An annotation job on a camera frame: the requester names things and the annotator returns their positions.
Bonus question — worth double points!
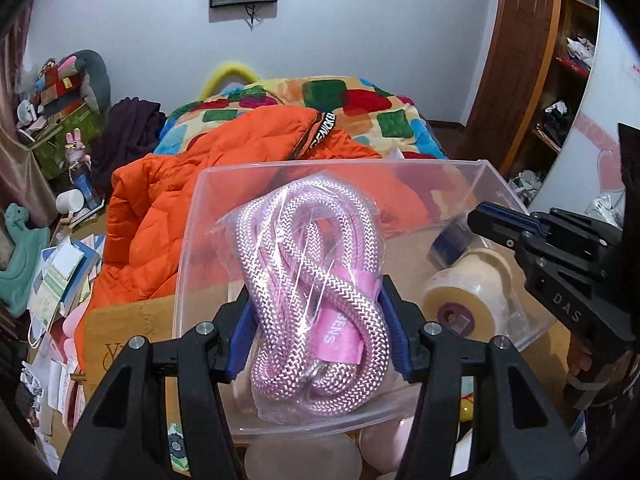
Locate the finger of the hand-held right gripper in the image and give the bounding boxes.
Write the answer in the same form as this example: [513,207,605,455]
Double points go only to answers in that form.
[467,201,551,252]

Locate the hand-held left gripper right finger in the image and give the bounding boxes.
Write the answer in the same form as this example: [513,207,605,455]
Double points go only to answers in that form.
[377,274,588,480]

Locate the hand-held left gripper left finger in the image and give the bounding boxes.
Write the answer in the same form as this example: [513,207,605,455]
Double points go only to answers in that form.
[57,287,261,480]

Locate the clear packing tape roll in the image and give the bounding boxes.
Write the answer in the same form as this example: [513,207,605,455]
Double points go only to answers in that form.
[420,248,516,342]

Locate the pink rope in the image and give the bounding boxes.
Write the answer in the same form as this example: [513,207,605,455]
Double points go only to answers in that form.
[207,180,397,423]

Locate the clear plastic storage box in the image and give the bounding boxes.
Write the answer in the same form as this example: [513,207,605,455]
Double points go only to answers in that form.
[172,159,571,447]

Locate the person's right hand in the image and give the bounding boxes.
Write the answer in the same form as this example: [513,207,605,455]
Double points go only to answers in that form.
[567,337,598,378]

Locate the blue tape roll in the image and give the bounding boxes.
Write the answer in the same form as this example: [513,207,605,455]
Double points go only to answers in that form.
[427,220,475,269]

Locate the brown cardboard box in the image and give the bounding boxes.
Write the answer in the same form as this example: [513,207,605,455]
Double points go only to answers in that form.
[81,280,241,463]

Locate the translucent white lid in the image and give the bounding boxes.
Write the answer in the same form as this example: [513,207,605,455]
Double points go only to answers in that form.
[244,434,363,480]

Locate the orange down jacket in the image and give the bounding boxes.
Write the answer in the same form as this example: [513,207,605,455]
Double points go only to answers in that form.
[75,105,386,372]

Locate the wooden shelf unit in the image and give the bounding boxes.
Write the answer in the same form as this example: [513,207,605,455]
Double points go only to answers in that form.
[500,0,602,177]

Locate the brown wooden door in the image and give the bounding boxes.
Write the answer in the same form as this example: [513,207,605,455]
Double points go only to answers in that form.
[466,0,565,177]

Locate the white board with pink heart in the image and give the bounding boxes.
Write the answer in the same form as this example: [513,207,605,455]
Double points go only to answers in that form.
[529,4,640,233]

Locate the colourful checked blanket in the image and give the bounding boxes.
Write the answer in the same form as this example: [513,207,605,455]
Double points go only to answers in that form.
[152,76,449,162]

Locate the pile of papers and booklets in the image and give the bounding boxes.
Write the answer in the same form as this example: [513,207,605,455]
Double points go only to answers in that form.
[19,232,107,442]

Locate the white mug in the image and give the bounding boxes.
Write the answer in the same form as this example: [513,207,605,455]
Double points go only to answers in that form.
[55,188,86,217]

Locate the dark purple cloth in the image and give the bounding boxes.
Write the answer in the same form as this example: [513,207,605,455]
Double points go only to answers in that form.
[90,97,169,197]

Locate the pink bunny water bottle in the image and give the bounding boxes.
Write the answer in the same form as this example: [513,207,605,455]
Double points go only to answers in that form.
[65,129,102,212]

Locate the teal dinosaur plush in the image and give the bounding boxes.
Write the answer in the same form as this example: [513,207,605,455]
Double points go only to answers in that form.
[0,203,52,319]

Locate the yellow plush tube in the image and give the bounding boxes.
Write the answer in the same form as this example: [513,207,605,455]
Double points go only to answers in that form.
[200,61,259,104]

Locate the green patterned box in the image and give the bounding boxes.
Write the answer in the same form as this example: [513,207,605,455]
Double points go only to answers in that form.
[27,104,109,182]

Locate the grey patchwork plush toy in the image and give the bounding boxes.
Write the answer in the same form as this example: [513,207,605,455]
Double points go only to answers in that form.
[29,50,112,117]

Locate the brown pink curtain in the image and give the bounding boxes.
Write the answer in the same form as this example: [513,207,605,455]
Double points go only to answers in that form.
[0,0,57,226]

